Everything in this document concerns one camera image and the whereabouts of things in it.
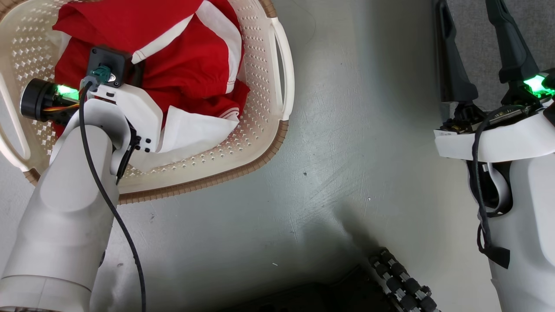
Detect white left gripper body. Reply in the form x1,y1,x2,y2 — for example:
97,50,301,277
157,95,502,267
20,78,163,153

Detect cream plastic laundry basket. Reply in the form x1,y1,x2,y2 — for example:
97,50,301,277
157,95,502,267
0,0,295,205

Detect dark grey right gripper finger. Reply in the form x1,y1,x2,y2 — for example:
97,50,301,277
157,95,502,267
434,0,478,105
485,0,541,85

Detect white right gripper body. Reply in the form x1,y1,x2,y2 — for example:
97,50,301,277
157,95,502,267
434,67,555,163

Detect black roller base wheel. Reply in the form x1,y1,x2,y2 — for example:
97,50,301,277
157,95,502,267
369,247,442,312

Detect red garment with white trim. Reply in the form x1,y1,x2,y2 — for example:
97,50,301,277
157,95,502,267
53,43,251,172

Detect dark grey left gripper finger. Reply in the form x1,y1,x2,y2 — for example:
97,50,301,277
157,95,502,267
115,126,142,185

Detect grey fabric sofa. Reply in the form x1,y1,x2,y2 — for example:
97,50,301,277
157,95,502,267
446,0,555,114

